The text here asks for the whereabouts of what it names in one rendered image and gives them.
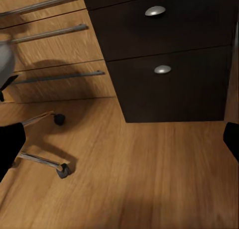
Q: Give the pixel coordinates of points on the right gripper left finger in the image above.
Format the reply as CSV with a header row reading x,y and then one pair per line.
x,y
12,138

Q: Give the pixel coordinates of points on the bookcase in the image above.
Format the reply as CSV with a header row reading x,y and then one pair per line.
x,y
7,98

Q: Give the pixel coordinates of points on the swivel chair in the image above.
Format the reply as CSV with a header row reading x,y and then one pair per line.
x,y
7,65

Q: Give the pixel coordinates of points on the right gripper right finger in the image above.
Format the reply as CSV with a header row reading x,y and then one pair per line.
x,y
231,138

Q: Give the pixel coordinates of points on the cabinet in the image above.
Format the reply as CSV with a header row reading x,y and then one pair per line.
x,y
57,54
169,60

